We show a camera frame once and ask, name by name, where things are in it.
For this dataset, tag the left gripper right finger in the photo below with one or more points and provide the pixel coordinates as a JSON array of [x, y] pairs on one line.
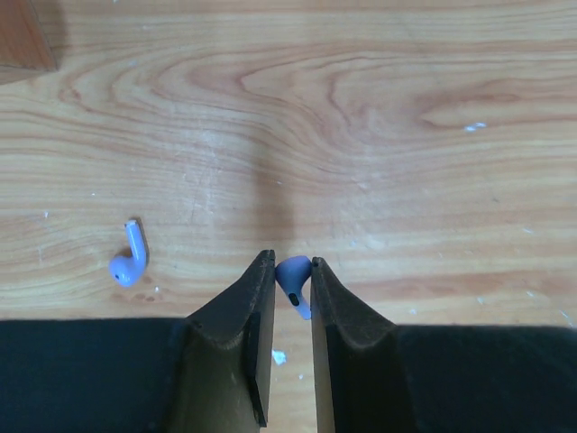
[[373, 375]]

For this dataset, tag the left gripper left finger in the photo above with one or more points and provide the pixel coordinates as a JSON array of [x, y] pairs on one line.
[[207, 372]]

